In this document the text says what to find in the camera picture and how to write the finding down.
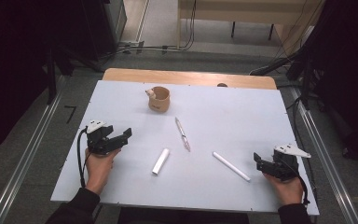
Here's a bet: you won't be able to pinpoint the person's left hand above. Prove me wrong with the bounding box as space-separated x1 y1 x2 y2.
84 148 122 196

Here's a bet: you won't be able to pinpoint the wooden table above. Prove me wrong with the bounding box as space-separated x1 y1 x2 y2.
102 67 278 91

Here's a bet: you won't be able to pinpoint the clear pen with pink ink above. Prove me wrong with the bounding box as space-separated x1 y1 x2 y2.
174 117 191 153

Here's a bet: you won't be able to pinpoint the tan wooden cup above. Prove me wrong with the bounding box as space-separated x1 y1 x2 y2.
145 86 172 113

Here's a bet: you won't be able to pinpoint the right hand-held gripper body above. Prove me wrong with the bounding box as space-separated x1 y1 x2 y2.
271 144 311 182

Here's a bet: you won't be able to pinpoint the dark curtain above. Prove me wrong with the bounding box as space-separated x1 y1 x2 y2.
0 0 106 158
304 0 358 167

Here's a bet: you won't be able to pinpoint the person's right hand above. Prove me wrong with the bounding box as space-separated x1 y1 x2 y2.
262 173 304 206

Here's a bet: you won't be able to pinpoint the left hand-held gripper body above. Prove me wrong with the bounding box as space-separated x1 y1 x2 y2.
86 119 129 156

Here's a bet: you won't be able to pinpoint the slim white pen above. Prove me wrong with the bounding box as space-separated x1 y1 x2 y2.
212 151 252 183

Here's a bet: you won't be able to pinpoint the metal floor rail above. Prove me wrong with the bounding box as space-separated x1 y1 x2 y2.
288 86 358 224
0 74 67 224

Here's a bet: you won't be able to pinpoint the black floor cables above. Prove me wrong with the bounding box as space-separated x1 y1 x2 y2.
115 0 199 55

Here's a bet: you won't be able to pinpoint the person's dark clothed legs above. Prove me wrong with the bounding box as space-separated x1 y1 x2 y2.
117 207 250 224

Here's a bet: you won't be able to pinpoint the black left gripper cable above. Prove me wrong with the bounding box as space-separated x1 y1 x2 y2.
76 126 90 189

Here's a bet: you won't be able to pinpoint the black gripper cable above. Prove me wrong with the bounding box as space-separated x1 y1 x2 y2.
76 126 90 189
287 161 311 206

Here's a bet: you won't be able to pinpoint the light wooden desk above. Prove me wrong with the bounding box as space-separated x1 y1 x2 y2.
176 0 325 52

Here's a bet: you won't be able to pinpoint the black cabinet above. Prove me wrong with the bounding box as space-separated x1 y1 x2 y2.
83 0 128 62

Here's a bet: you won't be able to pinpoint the thick white tube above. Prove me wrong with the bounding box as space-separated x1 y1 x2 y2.
151 147 171 176

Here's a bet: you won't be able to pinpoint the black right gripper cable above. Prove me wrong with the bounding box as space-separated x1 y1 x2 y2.
287 161 311 206

